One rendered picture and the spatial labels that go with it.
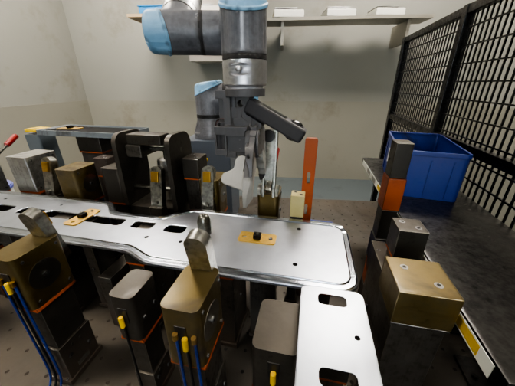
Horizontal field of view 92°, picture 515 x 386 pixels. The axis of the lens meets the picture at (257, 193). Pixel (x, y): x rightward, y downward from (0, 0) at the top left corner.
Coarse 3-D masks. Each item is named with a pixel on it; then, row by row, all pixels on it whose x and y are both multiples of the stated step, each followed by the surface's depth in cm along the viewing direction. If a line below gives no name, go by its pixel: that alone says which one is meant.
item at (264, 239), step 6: (240, 234) 57; (246, 234) 57; (252, 234) 57; (264, 234) 57; (270, 234) 57; (240, 240) 55; (246, 240) 55; (252, 240) 55; (258, 240) 55; (264, 240) 55; (270, 240) 55
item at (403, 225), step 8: (392, 224) 48; (400, 224) 46; (408, 224) 46; (416, 224) 46; (392, 232) 48; (400, 232) 44; (408, 232) 44; (416, 232) 44; (424, 232) 44; (392, 240) 47; (400, 240) 45; (408, 240) 45; (416, 240) 44; (424, 240) 44; (392, 248) 47; (400, 248) 46; (408, 248) 45; (416, 248) 45; (424, 248) 45; (392, 256) 47; (400, 256) 46; (408, 256) 46; (416, 256) 46
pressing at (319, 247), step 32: (0, 192) 79; (0, 224) 61; (96, 224) 61; (128, 224) 61; (160, 224) 61; (192, 224) 61; (224, 224) 61; (256, 224) 61; (288, 224) 61; (320, 224) 61; (160, 256) 50; (224, 256) 50; (256, 256) 50; (288, 256) 50; (320, 256) 50; (352, 256) 51; (352, 288) 43
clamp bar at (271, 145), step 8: (272, 136) 59; (272, 144) 63; (272, 152) 63; (272, 160) 64; (272, 168) 64; (264, 176) 64; (272, 176) 64; (264, 184) 65; (272, 184) 64; (264, 192) 67; (272, 192) 65
